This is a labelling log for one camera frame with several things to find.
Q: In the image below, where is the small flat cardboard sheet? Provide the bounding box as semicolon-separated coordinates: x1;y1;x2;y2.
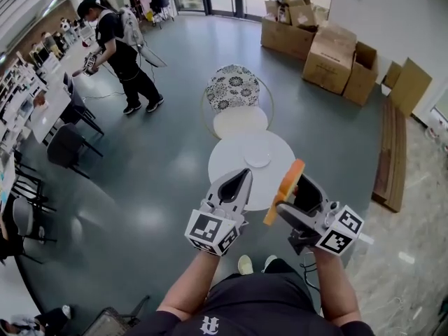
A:
383;61;403;90

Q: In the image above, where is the pile of cardboard boxes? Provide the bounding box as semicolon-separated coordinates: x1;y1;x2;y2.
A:
260;0;379;107

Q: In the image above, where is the plastic wrapped bottle pack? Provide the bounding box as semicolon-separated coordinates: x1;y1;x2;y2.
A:
425;115;448;153

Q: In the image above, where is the toast bread slice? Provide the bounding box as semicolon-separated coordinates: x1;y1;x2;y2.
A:
262;158;306;226

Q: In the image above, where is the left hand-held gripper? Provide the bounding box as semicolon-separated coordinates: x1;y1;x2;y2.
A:
184;168;253;257

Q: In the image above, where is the open laptop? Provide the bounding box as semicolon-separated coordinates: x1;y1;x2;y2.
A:
80;308;122;336

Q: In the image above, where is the round white side table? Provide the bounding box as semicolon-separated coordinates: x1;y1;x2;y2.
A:
207;130;297;212

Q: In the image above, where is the grey upholstered chair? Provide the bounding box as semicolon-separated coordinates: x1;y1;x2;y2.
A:
46;122;104;180

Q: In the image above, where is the grey back black frame chair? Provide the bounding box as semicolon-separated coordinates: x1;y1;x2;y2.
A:
12;196;59;244

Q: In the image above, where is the small white plate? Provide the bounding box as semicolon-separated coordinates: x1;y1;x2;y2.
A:
244;145;272;169

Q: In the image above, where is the floral black white cushion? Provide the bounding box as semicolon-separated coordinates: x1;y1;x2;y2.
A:
205;64;260;114

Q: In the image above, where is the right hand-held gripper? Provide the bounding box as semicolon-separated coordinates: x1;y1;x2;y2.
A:
276;174;365;257

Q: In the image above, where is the person's right forearm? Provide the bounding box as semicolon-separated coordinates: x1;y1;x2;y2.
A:
311;246;361;328

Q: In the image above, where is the floral backed white chair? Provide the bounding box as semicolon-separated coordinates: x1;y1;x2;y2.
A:
199;64;274;140

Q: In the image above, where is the person's left shoe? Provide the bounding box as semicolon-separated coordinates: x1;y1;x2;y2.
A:
237;255;253;276

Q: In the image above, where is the dark upholstered chair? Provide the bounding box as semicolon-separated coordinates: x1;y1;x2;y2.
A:
62;71;105;136

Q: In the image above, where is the person's left forearm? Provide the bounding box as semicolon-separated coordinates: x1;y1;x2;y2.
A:
157;250;221;321

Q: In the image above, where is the person's black shirt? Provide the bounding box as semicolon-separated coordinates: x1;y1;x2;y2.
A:
124;257;375;336

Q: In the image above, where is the thin floor cable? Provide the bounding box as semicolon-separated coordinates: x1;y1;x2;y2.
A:
83;88;127;102

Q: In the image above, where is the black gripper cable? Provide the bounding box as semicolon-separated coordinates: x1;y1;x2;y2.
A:
300;252;321;290

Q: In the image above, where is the large flat cardboard sheet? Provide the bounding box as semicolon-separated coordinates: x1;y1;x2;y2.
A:
388;57;433;118

